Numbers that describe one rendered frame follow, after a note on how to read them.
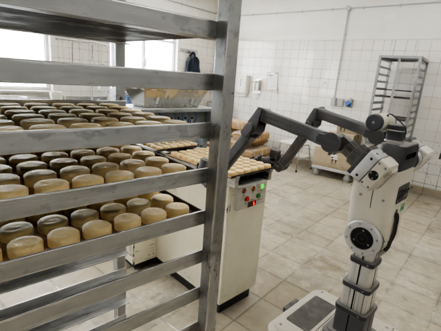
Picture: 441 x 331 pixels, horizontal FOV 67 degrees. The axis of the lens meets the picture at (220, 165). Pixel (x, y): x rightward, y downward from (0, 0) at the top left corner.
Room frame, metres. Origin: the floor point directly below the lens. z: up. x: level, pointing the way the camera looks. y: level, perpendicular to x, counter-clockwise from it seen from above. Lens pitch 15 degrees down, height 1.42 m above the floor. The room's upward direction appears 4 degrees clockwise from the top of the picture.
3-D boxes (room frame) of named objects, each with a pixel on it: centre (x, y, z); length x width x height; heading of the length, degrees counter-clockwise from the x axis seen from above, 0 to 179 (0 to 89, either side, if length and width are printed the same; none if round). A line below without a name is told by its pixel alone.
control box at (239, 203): (1.84, -0.19, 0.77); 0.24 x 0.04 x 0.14; 135
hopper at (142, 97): (2.46, 0.42, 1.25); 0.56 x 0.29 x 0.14; 135
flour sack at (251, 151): (5.81, -0.54, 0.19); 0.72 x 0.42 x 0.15; 145
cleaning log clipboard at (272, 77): (6.33, -0.84, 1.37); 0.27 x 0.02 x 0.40; 50
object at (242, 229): (2.10, 0.07, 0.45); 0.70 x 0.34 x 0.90; 45
